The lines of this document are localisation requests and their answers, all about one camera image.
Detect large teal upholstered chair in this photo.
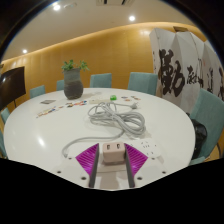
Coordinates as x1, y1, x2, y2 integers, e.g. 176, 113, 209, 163
188, 88, 224, 166

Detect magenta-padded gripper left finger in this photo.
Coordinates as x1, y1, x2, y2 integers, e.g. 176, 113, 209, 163
54, 142, 101, 189

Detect white power strip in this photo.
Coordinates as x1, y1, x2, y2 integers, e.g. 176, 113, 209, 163
128, 139, 165, 160

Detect short row of colourful cards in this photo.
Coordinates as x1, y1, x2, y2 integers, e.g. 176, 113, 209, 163
120, 95, 142, 102

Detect dark grey card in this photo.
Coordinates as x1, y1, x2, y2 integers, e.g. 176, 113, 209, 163
40, 99, 57, 105

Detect long row of colourful cards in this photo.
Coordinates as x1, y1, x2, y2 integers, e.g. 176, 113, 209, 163
36, 99, 89, 118

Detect small beige charger block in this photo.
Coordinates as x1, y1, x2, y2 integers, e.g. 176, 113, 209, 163
102, 141, 126, 165

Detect black wall screen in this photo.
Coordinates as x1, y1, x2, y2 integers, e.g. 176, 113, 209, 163
0, 65, 27, 111

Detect row of teal chairs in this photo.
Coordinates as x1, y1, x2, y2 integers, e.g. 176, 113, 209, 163
29, 71, 159, 99

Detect grey coiled power cable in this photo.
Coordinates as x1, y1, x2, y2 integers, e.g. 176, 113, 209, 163
61, 100, 148, 159

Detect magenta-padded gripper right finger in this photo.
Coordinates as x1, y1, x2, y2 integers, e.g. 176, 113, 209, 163
123, 142, 170, 189

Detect white calligraphy folding screen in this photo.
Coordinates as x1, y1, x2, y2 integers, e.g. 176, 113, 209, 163
148, 27, 224, 114

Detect ceiling air vent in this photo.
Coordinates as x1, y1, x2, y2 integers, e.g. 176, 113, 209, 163
95, 0, 136, 7

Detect potted plant in grey vase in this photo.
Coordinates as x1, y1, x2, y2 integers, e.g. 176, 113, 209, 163
60, 59, 91, 100

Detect round ceiling lights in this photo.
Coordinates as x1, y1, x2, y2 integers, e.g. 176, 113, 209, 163
19, 2, 138, 55

